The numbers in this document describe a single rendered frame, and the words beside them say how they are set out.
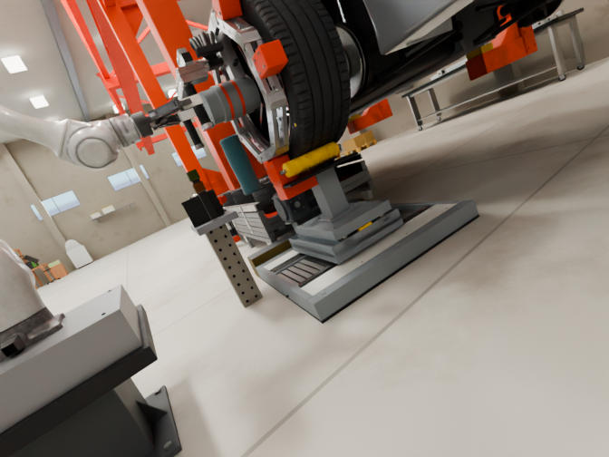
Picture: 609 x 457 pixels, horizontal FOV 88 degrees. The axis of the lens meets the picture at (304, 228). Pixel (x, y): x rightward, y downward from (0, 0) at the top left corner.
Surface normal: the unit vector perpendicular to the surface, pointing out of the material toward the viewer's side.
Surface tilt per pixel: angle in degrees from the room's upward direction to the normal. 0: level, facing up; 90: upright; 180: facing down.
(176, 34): 90
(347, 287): 90
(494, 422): 0
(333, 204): 90
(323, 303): 90
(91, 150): 116
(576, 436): 0
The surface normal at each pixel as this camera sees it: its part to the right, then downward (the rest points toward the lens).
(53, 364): 0.49, -0.02
